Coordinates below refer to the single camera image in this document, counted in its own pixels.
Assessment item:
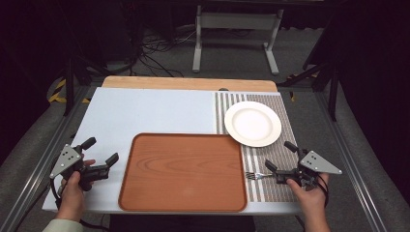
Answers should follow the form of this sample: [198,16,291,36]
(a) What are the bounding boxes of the striped woven placemat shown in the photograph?
[214,91,301,204]

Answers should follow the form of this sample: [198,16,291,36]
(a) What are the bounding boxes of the black tripod stand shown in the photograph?
[276,59,340,123]
[61,54,114,118]

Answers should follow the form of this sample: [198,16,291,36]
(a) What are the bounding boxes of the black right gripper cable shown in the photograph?
[317,173,331,208]

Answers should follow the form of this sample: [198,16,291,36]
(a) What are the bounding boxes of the white round plate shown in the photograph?
[223,101,282,149]

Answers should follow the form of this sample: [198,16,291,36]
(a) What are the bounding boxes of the brown wooden tray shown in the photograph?
[117,132,249,214]

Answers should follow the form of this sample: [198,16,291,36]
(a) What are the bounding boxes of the silver metal fork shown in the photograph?
[245,171,276,181]

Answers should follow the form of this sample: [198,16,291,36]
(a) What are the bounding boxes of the grey metal stand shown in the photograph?
[191,4,285,76]

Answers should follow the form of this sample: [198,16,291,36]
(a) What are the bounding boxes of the person's left hand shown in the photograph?
[55,158,97,223]

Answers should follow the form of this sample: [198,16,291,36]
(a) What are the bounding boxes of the black floor cables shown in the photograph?
[130,28,198,78]

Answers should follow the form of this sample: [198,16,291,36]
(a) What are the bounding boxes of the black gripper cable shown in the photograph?
[48,177,64,210]
[317,173,331,208]

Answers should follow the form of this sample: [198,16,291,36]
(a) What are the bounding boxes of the yellow black floor tape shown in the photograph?
[47,78,92,105]

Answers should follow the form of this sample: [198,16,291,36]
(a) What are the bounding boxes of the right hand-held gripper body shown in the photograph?
[274,148,343,191]

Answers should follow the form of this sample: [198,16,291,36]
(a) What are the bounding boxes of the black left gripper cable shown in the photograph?
[48,177,64,210]

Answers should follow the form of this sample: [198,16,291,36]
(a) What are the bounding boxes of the aluminium rail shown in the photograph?
[0,86,95,232]
[313,91,390,232]

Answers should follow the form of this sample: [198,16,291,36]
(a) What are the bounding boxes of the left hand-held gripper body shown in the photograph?
[48,143,110,192]

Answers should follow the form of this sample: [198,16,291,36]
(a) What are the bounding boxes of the person's right hand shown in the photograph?
[285,172,331,216]

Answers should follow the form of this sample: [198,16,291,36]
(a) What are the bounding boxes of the pale blue table sheet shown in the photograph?
[42,86,303,216]

